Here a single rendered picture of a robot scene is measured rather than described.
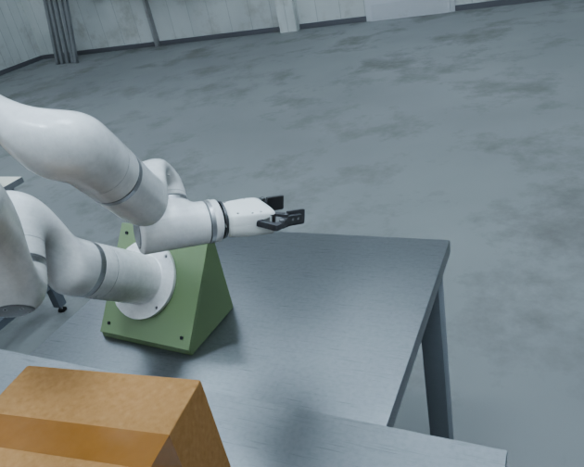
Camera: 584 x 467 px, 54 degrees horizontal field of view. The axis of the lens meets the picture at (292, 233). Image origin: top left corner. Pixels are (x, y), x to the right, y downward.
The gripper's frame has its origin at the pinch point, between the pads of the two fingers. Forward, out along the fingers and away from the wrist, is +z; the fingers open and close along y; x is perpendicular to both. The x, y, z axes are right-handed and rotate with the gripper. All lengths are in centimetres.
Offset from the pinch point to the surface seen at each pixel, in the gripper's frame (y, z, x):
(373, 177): -205, 175, -71
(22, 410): 26, -55, -13
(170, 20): -972, 271, -4
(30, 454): 35, -55, -13
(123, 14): -1049, 207, 3
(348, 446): 35.7, -6.4, -30.8
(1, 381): -29, -59, -44
